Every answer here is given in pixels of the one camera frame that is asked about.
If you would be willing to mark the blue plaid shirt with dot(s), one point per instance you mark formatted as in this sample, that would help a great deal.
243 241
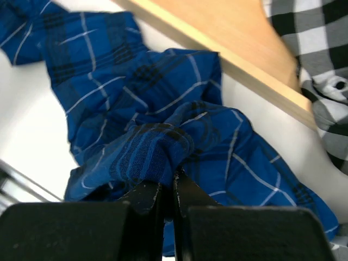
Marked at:
135 115

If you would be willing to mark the black white checkered shirt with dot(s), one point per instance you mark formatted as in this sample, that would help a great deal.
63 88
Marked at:
315 32

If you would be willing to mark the wooden clothes rack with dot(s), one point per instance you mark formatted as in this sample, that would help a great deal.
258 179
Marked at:
251 52

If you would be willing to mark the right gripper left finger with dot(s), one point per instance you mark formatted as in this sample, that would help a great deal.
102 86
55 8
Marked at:
130 228

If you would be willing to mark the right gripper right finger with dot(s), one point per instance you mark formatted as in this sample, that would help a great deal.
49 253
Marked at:
206 230

